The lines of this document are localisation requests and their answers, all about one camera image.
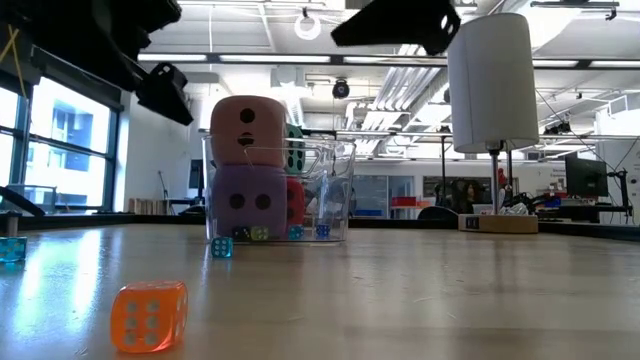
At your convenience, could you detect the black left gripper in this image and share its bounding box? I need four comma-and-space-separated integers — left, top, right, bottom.
22, 0, 195, 126

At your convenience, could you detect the large pink foam die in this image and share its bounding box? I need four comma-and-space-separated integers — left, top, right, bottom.
209, 94, 289, 169

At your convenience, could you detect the large green foam die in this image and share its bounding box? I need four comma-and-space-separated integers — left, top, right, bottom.
284, 123, 306, 176

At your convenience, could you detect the large purple foam die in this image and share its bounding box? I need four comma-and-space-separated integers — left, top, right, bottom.
212, 164, 290, 240

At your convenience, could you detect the large red foam die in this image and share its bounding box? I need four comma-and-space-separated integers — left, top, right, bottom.
286, 177, 306, 227

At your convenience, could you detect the small orange translucent die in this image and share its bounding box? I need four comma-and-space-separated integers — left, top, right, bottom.
110, 280, 189, 354

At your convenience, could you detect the white shade wooden base lamp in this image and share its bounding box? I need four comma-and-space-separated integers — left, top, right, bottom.
446, 12, 541, 235

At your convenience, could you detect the clear plastic bin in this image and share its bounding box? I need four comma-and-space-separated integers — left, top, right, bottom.
202, 133, 357, 245

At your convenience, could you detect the person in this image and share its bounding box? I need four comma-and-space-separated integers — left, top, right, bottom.
451, 178, 482, 215

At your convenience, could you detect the black desk monitor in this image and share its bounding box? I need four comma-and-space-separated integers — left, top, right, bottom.
564, 155, 610, 199

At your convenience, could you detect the white hanging ring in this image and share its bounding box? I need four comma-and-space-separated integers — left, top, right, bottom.
293, 12, 323, 42

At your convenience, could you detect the black aluminium table frame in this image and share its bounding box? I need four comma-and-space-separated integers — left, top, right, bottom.
0, 185, 640, 244

